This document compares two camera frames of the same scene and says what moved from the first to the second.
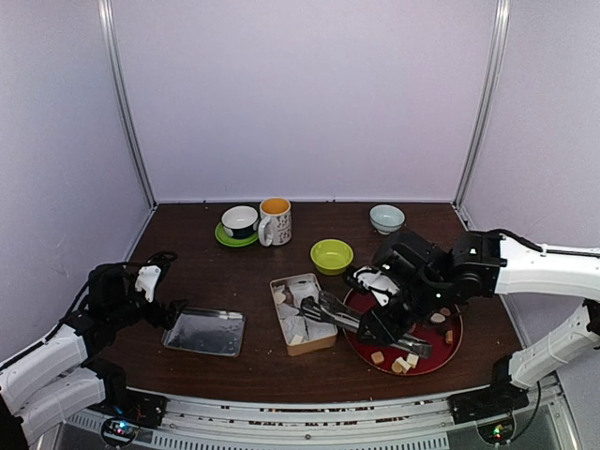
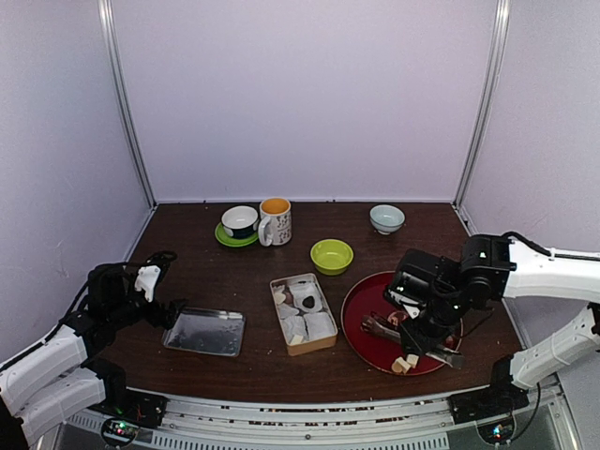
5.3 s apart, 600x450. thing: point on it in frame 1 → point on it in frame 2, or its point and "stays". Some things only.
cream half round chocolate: x=279 y=297 stays
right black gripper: x=385 y=332 → x=421 y=342
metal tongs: x=326 y=307 → x=376 y=323
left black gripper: x=171 y=314 stays
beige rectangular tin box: x=304 y=335 stays
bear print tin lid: x=208 y=331 stays
